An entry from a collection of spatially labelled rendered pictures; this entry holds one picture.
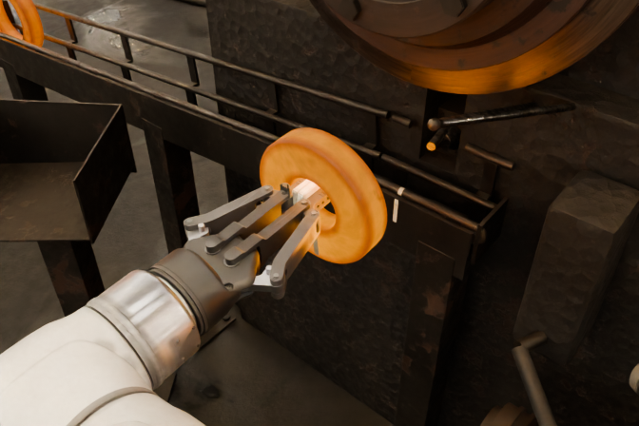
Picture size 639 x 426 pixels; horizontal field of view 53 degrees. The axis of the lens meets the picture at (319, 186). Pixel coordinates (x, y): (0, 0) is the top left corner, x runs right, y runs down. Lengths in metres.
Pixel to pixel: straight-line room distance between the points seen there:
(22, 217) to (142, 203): 0.97
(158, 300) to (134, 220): 1.46
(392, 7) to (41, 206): 0.68
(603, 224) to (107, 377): 0.53
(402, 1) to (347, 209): 0.21
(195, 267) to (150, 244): 1.34
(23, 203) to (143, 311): 0.64
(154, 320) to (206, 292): 0.05
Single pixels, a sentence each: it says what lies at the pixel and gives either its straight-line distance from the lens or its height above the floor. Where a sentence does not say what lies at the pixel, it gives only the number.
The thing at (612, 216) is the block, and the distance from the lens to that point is 0.78.
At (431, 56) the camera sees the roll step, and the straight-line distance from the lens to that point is 0.74.
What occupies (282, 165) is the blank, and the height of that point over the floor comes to 0.86.
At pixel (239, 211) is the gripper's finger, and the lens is 0.65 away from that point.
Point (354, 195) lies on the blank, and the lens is 0.62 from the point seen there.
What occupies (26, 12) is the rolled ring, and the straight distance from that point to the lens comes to 1.60.
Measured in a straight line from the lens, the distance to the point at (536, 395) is 0.86.
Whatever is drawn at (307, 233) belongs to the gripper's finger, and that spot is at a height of 0.85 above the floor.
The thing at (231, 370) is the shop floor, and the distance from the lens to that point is 1.57.
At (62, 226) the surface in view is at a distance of 1.06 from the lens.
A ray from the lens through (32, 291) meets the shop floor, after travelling 1.87.
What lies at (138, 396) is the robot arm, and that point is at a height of 0.88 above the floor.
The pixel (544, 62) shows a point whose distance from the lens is 0.70.
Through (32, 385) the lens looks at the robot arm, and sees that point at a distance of 0.50.
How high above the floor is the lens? 1.26
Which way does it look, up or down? 38 degrees down
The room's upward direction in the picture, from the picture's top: straight up
